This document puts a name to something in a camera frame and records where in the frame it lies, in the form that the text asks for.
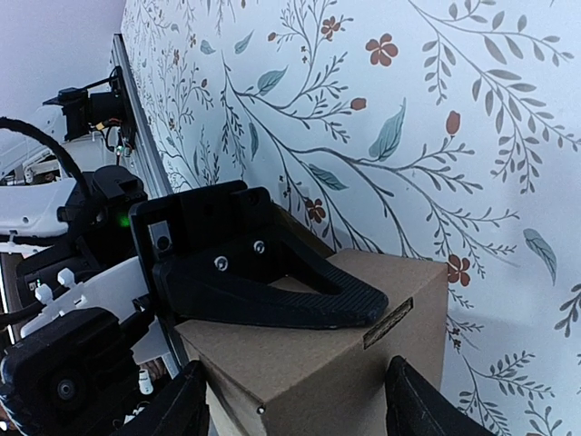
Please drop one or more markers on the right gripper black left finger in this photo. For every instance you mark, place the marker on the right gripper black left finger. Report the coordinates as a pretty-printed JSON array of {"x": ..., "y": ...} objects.
[{"x": 179, "y": 409}]

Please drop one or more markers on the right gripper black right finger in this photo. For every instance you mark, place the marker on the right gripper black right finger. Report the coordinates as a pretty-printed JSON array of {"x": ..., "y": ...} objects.
[{"x": 416, "y": 408}]

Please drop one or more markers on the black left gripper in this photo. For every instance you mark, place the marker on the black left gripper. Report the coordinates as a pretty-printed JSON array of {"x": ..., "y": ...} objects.
[{"x": 219, "y": 254}]

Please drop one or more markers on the brown cardboard box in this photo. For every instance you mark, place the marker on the brown cardboard box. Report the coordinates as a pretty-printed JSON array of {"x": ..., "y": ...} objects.
[{"x": 270, "y": 381}]

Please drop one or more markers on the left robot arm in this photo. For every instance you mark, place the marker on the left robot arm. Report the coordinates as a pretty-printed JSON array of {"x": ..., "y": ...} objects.
[{"x": 81, "y": 221}]

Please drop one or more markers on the floral patterned table cloth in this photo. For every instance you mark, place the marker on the floral patterned table cloth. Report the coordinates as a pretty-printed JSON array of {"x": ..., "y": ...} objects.
[{"x": 440, "y": 130}]

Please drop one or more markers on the aluminium front rail base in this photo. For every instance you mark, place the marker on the aluminium front rail base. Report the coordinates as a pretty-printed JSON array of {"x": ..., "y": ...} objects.
[{"x": 144, "y": 160}]

